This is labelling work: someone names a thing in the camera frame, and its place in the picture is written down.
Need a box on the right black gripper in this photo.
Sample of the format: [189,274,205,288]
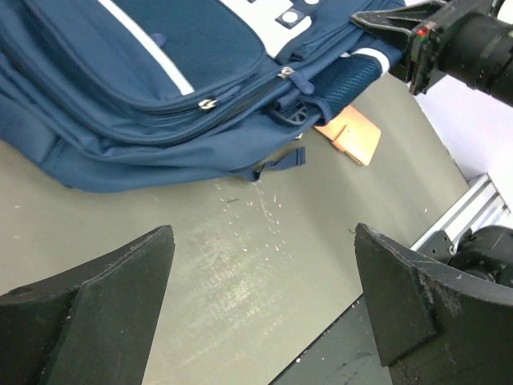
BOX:
[350,1,454,95]

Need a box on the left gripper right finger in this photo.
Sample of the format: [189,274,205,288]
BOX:
[355,224,512,384]

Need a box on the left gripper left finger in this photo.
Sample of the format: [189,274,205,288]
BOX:
[1,225,175,384]

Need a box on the navy blue student backpack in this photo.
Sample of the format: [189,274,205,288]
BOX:
[1,1,404,193]

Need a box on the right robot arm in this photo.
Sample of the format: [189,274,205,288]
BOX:
[351,0,512,105]

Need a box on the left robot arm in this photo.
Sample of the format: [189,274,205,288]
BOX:
[1,224,512,384]

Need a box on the aluminium frame rail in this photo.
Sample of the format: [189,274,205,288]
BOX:
[411,173,512,262]

